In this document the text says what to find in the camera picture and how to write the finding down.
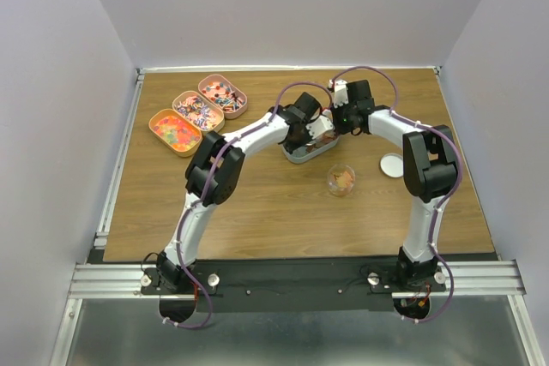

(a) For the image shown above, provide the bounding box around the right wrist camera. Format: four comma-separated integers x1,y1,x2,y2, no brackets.
329,80,349,109

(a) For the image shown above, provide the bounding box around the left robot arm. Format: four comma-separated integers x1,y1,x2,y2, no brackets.
155,93,334,294

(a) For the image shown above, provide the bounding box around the beige candy tray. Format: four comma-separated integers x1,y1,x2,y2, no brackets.
172,91,225,135

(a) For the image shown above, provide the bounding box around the orange candy tray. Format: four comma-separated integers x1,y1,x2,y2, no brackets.
148,109,202,158

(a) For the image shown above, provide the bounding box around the pink candy tray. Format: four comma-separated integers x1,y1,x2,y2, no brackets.
198,74,248,120

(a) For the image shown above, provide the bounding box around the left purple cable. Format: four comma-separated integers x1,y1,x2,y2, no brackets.
175,81,335,331

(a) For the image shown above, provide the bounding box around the grey candy tray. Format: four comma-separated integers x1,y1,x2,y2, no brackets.
281,132,340,165

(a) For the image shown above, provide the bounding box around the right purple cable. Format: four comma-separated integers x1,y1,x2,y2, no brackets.
330,64,466,325

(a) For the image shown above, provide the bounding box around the clear plastic cup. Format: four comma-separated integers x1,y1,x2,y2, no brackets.
327,164,356,196

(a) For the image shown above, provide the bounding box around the white round lid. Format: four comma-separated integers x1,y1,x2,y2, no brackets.
379,153,404,178

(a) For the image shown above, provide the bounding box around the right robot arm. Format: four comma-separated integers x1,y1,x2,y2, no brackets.
329,81,462,291

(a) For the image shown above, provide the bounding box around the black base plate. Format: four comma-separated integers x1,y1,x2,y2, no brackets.
184,255,413,315

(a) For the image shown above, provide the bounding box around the purple cable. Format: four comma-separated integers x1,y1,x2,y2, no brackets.
175,81,335,331
330,64,466,325

